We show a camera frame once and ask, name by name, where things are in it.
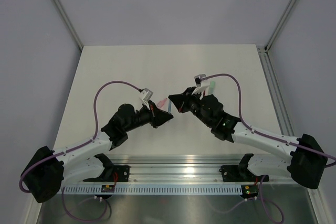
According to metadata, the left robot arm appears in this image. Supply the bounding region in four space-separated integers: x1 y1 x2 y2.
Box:
19 101 173 203

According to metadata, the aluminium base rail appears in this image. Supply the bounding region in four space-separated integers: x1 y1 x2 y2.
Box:
60 154 320 184

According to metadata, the white slotted cable duct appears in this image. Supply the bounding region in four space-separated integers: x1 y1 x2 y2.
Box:
60 184 242 195

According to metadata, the right side aluminium rail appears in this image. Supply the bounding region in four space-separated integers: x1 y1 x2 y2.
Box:
256 46 295 136

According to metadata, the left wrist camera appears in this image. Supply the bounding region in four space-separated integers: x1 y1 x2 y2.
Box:
139 88 153 106

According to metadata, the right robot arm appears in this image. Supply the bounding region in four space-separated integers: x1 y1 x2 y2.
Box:
168 87 327 189

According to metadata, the left controller board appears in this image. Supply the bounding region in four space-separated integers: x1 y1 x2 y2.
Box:
101 185 115 194

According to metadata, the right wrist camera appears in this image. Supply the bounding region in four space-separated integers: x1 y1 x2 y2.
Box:
192 74 210 95

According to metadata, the right aluminium frame post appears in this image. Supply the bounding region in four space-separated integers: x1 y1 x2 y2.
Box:
265 0 299 53

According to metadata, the pink translucent highlighter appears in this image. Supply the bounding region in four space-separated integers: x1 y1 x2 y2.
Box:
156 98 167 108

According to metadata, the light blue pen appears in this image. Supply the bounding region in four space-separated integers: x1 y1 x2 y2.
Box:
167 100 172 113

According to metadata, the controller board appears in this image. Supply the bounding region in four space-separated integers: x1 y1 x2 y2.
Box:
101 185 115 194
241 185 259 199

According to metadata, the right controller board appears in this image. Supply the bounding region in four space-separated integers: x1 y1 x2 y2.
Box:
241 185 259 199

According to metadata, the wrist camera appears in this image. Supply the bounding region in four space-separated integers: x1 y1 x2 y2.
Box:
139 88 153 106
192 74 210 95

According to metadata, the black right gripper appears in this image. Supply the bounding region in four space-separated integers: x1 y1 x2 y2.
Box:
170 87 213 127

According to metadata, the aluminium frame post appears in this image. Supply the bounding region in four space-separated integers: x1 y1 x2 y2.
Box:
265 0 299 53
51 0 84 51

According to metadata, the green highlighter pen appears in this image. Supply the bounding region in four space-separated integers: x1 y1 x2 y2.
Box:
208 81 216 95

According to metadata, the left aluminium frame post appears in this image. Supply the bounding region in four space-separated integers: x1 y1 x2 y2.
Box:
51 0 84 51

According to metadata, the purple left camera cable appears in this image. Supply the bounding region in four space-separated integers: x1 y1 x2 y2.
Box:
18 81 144 193

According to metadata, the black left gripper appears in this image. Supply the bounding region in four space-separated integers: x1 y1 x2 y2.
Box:
124 100 173 132

